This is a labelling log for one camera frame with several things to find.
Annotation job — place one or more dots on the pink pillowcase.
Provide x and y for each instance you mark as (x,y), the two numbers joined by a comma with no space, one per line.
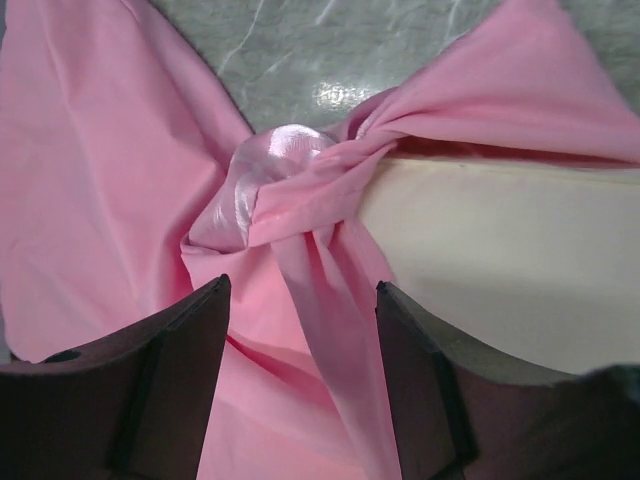
(129,180)

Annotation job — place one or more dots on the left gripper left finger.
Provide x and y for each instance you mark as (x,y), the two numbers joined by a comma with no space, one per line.
(132,405)

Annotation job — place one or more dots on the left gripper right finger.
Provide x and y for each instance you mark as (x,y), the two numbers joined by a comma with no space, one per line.
(462,409)

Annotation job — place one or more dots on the cream pillow with bear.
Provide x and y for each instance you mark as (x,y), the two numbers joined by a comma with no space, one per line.
(537,261)

